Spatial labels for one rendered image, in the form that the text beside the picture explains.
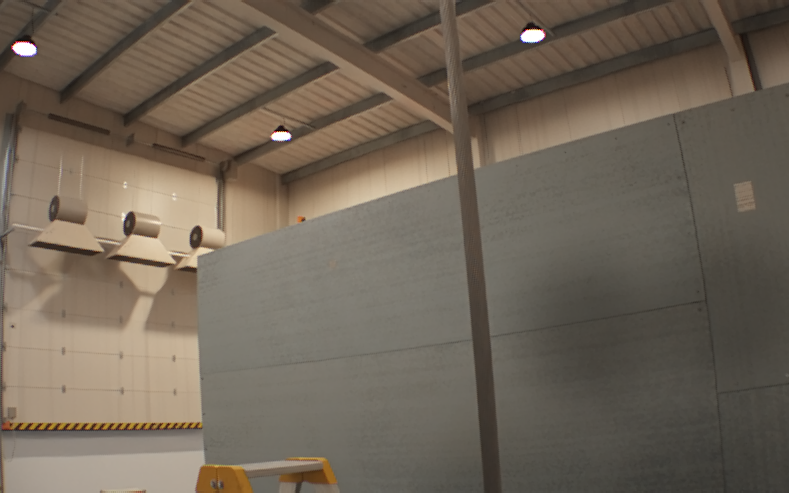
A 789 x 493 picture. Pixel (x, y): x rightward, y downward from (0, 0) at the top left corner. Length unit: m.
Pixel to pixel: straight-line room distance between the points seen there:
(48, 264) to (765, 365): 10.96
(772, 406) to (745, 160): 0.67
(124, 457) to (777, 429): 11.37
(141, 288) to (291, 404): 10.00
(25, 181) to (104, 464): 4.94
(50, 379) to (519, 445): 9.98
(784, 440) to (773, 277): 0.43
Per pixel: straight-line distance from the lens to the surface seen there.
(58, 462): 11.77
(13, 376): 11.26
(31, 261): 11.63
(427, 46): 10.90
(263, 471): 1.79
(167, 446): 12.83
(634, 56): 11.64
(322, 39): 9.89
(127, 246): 11.64
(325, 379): 2.55
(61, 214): 11.16
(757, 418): 1.87
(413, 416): 2.29
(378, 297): 2.39
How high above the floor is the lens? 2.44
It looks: 13 degrees up
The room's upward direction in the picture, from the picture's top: 4 degrees counter-clockwise
